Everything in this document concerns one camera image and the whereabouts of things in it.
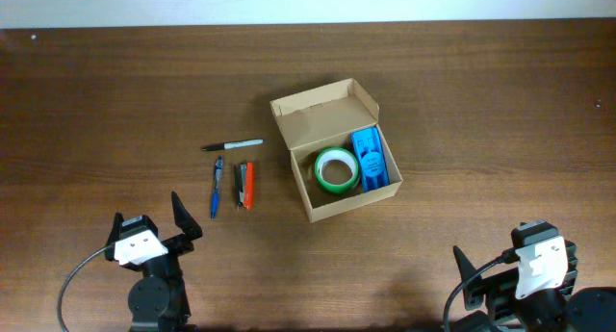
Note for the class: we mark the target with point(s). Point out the blue ballpoint pen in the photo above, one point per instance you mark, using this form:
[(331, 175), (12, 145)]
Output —
[(215, 194)]

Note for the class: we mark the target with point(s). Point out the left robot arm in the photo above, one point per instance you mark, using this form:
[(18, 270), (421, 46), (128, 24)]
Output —
[(159, 301)]

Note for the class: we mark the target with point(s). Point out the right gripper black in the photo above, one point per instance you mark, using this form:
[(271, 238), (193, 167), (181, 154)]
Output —
[(488, 287)]

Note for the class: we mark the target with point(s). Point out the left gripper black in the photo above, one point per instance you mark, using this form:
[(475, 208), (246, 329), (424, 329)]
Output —
[(174, 242)]

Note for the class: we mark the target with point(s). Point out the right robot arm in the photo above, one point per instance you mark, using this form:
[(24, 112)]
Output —
[(590, 309)]

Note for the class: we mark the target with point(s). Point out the open cardboard box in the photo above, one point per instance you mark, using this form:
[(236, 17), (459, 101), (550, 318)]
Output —
[(314, 120)]

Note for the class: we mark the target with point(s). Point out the green tape roll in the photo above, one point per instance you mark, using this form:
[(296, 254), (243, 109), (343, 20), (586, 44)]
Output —
[(342, 155)]

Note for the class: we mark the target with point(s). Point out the orange black stapler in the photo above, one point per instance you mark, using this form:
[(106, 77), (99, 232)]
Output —
[(244, 185)]

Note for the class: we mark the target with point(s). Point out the black permanent marker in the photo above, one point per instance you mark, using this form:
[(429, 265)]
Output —
[(231, 145)]

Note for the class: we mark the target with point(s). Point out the blue plastic case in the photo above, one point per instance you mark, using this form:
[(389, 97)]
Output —
[(368, 150)]

